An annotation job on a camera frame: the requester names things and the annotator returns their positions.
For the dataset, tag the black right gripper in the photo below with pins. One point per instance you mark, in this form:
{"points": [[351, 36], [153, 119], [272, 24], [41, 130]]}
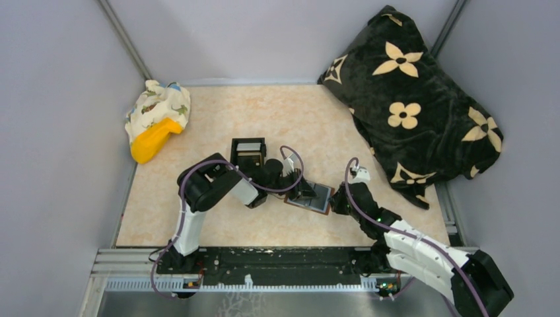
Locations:
{"points": [[343, 201]]}

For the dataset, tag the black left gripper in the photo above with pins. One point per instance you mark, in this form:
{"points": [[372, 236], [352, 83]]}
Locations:
{"points": [[296, 188]]}

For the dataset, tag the brown leather card holder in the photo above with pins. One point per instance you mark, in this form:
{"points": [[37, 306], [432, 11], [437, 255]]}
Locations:
{"points": [[320, 204]]}

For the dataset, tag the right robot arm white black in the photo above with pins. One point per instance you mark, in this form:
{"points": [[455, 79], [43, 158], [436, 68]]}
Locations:
{"points": [[471, 282]]}

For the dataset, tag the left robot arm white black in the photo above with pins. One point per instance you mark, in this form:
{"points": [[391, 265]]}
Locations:
{"points": [[203, 185]]}

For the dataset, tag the dark card in tray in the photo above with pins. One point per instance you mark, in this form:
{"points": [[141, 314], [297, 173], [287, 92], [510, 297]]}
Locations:
{"points": [[249, 158]]}

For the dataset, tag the black plastic card tray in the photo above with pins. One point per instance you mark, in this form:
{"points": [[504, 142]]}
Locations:
{"points": [[247, 144]]}

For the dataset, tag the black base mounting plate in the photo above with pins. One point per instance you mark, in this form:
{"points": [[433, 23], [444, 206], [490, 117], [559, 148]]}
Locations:
{"points": [[271, 267]]}

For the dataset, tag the black floral plush blanket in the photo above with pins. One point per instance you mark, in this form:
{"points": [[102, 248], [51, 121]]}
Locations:
{"points": [[420, 126]]}

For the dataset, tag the dinosaur print yellow cloth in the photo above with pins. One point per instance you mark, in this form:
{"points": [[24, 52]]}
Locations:
{"points": [[160, 111]]}

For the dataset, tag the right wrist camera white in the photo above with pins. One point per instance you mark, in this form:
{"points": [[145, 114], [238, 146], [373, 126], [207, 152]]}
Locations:
{"points": [[359, 174]]}

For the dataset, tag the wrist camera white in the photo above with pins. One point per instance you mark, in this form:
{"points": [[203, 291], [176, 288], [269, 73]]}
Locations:
{"points": [[359, 174], [288, 165]]}

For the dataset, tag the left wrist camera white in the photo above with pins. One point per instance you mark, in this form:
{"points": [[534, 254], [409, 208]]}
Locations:
{"points": [[288, 165]]}

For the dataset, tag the aluminium front rail frame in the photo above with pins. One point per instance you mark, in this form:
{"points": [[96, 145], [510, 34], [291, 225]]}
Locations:
{"points": [[134, 269]]}

